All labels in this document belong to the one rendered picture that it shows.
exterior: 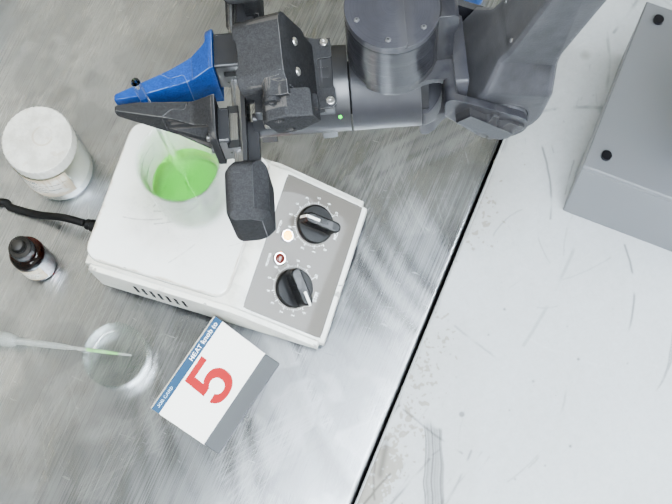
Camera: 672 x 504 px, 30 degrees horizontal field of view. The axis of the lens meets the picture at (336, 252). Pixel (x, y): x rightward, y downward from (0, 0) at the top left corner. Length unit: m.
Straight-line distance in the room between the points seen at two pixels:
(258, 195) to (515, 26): 0.19
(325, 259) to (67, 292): 0.23
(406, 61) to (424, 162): 0.35
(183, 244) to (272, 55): 0.28
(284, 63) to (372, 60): 0.05
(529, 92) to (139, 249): 0.36
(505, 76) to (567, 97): 0.34
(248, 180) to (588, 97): 0.43
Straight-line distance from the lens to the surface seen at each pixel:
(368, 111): 0.82
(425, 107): 0.83
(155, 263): 1.00
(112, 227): 1.01
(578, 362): 1.06
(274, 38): 0.76
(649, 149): 1.00
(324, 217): 1.02
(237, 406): 1.05
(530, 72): 0.80
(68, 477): 1.07
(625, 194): 1.01
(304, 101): 0.76
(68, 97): 1.15
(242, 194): 0.79
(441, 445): 1.04
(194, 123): 0.82
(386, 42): 0.74
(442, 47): 0.78
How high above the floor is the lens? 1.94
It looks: 75 degrees down
